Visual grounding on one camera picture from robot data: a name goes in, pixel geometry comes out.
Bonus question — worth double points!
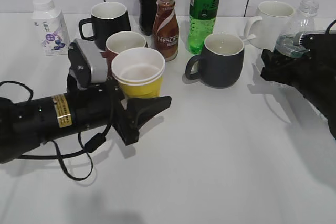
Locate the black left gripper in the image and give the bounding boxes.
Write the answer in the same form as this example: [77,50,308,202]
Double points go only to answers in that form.
[104,79,172,146]

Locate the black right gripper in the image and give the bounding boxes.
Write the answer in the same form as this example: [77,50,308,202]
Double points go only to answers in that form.
[260,30,335,136]

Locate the yellow and white paper cup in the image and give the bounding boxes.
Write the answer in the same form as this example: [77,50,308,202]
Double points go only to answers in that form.
[111,47,165,98]

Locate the clear water bottle green label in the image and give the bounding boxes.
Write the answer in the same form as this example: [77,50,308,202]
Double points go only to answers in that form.
[273,0,319,58]

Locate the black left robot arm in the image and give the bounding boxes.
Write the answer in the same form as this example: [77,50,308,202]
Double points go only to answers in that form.
[1,80,172,164]

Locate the white ceramic mug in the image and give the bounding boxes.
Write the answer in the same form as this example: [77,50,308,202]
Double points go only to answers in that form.
[244,1,295,51]

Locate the dark grey ceramic mug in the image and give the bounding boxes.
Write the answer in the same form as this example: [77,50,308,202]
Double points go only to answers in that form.
[185,33,245,88]

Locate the red ceramic mug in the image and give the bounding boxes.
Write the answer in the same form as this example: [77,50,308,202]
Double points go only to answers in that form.
[101,31,148,76]

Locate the brown Nescafe coffee bottle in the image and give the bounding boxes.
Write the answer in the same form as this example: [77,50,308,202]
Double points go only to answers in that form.
[152,0,179,61]

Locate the black ceramic mug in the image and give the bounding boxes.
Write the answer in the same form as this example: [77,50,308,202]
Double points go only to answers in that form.
[78,2,131,51]

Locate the green soda bottle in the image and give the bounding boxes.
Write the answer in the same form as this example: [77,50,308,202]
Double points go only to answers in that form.
[187,0,219,54]

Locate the white yogurt drink bottle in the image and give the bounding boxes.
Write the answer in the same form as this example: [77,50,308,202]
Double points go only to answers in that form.
[32,0,70,56]

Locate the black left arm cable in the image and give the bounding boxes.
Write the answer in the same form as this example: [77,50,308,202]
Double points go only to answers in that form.
[0,80,116,182]

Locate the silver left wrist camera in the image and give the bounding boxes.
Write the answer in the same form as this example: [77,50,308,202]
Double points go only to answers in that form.
[68,38,108,90]

